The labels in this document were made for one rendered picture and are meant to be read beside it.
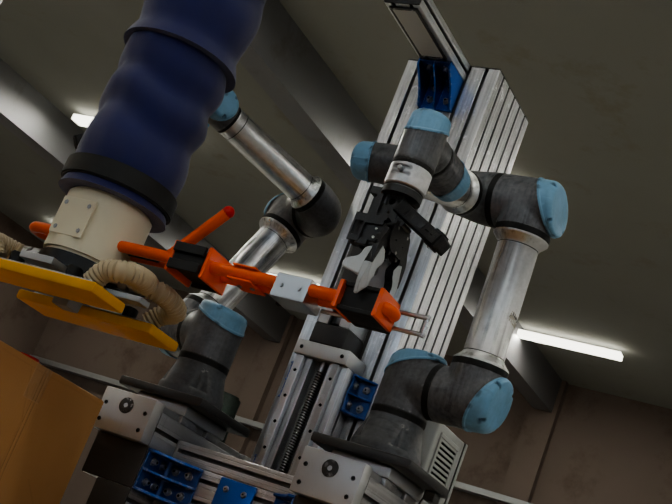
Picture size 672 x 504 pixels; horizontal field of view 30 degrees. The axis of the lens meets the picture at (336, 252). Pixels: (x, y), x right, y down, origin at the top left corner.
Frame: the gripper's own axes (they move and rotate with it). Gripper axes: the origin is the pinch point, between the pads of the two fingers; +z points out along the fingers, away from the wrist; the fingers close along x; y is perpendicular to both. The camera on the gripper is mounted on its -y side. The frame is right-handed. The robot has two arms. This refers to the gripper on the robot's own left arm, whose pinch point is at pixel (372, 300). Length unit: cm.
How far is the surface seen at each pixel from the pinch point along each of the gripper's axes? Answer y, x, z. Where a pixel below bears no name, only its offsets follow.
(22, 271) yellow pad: 60, 16, 14
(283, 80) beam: 334, -381, -244
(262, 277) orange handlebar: 19.7, 3.8, 1.4
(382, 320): -3.9, 1.5, 3.4
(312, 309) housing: 10.3, 0.0, 3.8
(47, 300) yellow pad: 69, -3, 13
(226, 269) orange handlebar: 27.4, 3.9, 1.4
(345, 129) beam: 336, -465, -258
